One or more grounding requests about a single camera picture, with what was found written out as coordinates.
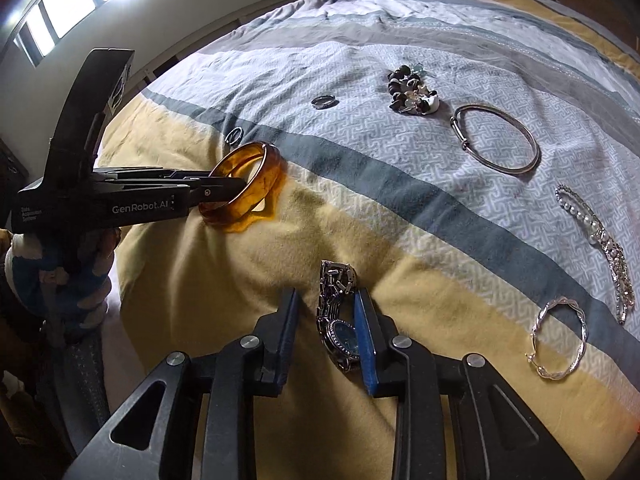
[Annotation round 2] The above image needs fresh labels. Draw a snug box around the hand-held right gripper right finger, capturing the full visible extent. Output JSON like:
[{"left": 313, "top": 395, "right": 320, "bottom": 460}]
[{"left": 352, "top": 287, "right": 583, "bottom": 480}]

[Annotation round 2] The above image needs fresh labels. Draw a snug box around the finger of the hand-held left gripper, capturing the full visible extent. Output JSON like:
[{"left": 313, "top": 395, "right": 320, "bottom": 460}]
[
  {"left": 164, "top": 168, "right": 250, "bottom": 187},
  {"left": 188, "top": 179, "right": 250, "bottom": 208}
]

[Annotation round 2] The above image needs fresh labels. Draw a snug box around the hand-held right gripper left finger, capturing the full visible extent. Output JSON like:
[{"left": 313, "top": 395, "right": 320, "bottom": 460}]
[{"left": 62, "top": 287, "right": 301, "bottom": 480}]

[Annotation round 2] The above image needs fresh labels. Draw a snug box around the silver wristwatch with blue dial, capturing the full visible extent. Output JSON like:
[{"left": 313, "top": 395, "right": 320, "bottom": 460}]
[{"left": 316, "top": 260, "right": 362, "bottom": 373}]

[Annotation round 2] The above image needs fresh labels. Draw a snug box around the amber translucent bangle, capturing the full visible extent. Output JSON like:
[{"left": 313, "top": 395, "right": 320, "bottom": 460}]
[{"left": 198, "top": 142, "right": 287, "bottom": 234}]

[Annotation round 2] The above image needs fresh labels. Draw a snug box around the twisted silver hoop earring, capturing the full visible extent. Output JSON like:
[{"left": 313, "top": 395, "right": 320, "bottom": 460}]
[{"left": 525, "top": 296, "right": 588, "bottom": 380}]

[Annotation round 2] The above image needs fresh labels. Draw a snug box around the brown and white beaded bracelet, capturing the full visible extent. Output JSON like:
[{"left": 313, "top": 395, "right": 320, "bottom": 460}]
[{"left": 387, "top": 63, "right": 441, "bottom": 117}]

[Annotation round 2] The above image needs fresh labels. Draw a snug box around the pearl and silver chain bracelet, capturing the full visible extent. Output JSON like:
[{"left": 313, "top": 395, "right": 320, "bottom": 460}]
[{"left": 555, "top": 184, "right": 636, "bottom": 325}]

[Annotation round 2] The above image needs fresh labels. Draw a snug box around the person's left forearm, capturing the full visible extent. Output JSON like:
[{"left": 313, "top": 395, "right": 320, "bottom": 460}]
[{"left": 0, "top": 230, "right": 121, "bottom": 346}]

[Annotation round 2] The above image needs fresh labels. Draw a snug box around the striped yellow grey bedspread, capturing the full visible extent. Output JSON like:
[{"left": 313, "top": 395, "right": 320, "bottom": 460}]
[{"left": 95, "top": 0, "right": 640, "bottom": 480}]

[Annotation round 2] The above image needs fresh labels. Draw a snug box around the window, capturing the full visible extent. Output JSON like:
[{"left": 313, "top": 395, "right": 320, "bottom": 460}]
[{"left": 10, "top": 0, "right": 187, "bottom": 68}]

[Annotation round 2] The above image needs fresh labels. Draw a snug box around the thin silver bangle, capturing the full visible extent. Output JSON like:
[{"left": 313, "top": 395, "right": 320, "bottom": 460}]
[{"left": 450, "top": 104, "right": 542, "bottom": 177}]

